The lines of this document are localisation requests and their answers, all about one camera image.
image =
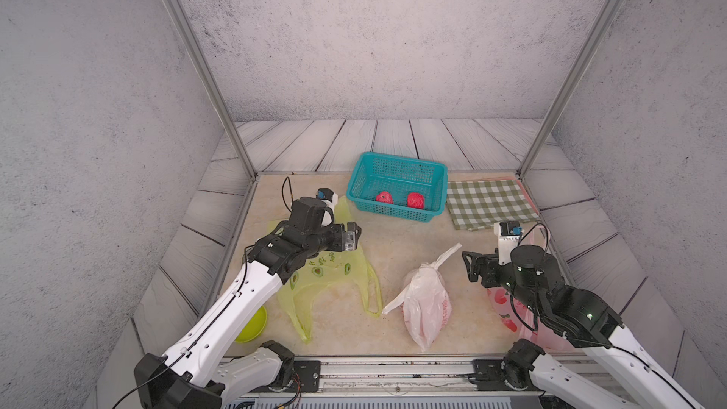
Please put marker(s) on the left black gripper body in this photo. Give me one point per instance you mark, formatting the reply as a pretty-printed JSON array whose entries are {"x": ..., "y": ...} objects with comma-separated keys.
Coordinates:
[{"x": 333, "y": 239}]

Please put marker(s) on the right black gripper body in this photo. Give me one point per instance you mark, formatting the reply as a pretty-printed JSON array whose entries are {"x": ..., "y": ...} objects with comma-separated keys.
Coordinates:
[{"x": 493, "y": 275}]

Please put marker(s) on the yellow-green avocado plastic bag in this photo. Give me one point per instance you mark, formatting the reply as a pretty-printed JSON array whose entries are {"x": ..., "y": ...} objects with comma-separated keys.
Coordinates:
[{"x": 325, "y": 272}]

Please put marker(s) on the red apple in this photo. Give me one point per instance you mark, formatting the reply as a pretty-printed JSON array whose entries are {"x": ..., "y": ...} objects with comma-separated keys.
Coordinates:
[
  {"x": 384, "y": 197},
  {"x": 415, "y": 200}
]

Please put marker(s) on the white plastic bag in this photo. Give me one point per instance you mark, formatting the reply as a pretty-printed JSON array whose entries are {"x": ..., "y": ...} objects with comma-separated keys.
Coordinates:
[{"x": 424, "y": 301}]

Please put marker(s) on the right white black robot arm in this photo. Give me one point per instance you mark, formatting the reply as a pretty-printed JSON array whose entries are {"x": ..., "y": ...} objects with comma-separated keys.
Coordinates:
[{"x": 586, "y": 322}]

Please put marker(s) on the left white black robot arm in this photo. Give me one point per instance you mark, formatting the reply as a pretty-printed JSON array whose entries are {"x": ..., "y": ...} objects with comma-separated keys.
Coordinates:
[{"x": 191, "y": 373}]

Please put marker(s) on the pink strawberry plastic bag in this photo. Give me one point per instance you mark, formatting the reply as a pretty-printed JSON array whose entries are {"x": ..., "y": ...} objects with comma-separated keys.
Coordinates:
[{"x": 515, "y": 316}]

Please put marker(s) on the green checkered cloth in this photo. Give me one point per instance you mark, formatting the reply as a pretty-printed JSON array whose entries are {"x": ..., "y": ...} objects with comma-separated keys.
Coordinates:
[{"x": 476, "y": 205}]

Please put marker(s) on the teal plastic basket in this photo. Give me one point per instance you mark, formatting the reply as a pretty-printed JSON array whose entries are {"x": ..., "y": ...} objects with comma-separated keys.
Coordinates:
[{"x": 377, "y": 172}]

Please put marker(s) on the lime green plastic cup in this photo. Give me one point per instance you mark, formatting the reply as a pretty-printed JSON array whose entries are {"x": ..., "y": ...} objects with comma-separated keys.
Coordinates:
[{"x": 254, "y": 328}]

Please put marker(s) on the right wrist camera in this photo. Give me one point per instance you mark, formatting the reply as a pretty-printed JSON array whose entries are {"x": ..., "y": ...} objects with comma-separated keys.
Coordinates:
[{"x": 508, "y": 235}]

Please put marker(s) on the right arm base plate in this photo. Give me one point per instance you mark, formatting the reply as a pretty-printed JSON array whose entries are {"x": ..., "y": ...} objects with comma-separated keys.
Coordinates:
[{"x": 501, "y": 375}]

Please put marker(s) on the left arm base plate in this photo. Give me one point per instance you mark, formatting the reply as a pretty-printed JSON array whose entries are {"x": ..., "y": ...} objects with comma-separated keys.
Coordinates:
[{"x": 305, "y": 377}]

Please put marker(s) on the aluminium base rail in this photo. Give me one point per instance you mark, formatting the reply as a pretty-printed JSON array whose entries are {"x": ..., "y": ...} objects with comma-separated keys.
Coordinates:
[{"x": 398, "y": 382}]

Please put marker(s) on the left aluminium frame post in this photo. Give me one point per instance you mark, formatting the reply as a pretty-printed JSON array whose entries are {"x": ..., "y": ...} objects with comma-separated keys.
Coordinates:
[{"x": 181, "y": 22}]

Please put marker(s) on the aluminium frame post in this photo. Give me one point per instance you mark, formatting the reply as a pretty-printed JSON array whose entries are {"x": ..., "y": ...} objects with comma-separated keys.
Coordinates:
[
  {"x": 599, "y": 29},
  {"x": 181, "y": 22}
]

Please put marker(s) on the right aluminium frame post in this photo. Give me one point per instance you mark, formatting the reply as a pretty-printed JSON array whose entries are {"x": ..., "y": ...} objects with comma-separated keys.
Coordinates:
[{"x": 599, "y": 29}]

